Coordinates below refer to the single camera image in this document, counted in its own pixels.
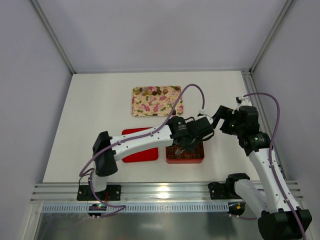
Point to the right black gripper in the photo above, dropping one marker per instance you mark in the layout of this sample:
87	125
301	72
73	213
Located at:
225	122

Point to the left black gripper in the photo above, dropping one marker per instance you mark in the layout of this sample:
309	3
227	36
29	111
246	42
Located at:
191	143

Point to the metal serving tongs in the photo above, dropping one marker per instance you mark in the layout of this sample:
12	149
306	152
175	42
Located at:
179	150

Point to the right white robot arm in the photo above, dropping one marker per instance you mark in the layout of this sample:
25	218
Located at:
279	215

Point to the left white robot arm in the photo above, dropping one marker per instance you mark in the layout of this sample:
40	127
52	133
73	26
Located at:
107	150

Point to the red chocolate box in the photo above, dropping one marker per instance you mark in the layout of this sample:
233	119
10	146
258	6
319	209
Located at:
187	157

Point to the floral serving tray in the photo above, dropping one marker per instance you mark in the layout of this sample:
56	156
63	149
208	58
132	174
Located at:
148	100

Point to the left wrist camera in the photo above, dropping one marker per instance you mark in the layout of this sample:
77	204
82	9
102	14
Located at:
202	114

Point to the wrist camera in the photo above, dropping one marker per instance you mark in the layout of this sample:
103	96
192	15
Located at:
243	101
202	114

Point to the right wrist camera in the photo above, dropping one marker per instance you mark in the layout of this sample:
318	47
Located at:
243	101

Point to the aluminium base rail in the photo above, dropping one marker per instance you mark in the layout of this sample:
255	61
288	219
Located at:
143	198

